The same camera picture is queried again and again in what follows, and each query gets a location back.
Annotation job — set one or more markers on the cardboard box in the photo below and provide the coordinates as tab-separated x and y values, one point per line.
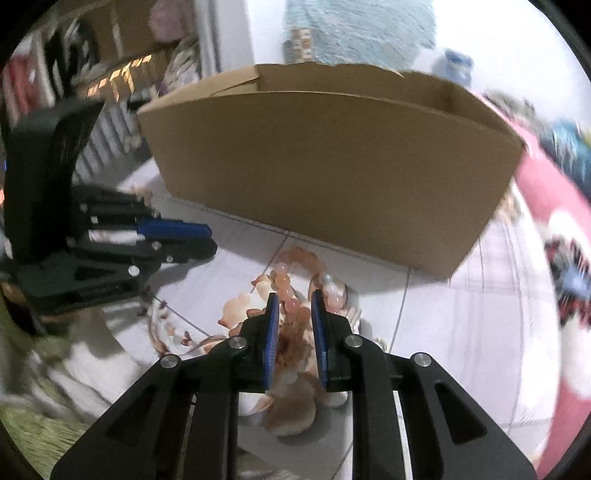
332	175

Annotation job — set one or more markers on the green woven mat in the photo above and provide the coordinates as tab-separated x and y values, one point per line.
32	443

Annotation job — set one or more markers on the blue patterned cloth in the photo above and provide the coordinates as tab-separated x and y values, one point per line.
568	152

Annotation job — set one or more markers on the pink floral blanket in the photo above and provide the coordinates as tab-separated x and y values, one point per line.
545	198

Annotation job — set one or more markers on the orange patterned cloth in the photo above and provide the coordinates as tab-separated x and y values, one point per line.
299	45

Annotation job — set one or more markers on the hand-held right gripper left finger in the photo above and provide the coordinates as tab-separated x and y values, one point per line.
273	341

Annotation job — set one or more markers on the white floral table cover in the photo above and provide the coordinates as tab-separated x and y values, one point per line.
438	346

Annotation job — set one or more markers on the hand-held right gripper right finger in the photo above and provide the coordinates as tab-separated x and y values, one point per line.
318	341

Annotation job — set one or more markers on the white curtain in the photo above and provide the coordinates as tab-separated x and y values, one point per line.
226	37

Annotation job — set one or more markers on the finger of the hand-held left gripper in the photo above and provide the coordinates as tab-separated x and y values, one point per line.
194	249
175	229

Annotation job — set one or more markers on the pink hanging garment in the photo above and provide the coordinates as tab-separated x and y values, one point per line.
173	21

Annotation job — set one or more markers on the metal railing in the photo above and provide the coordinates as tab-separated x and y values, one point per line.
115	124

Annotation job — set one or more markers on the blue floral wall cloth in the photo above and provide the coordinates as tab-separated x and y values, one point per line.
360	32

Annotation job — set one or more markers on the blue water bottle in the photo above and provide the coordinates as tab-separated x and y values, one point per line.
458	67

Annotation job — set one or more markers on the grey cushion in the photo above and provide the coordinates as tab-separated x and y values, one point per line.
510	105

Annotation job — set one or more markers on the red hanging shirt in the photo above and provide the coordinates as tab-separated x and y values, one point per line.
25	83

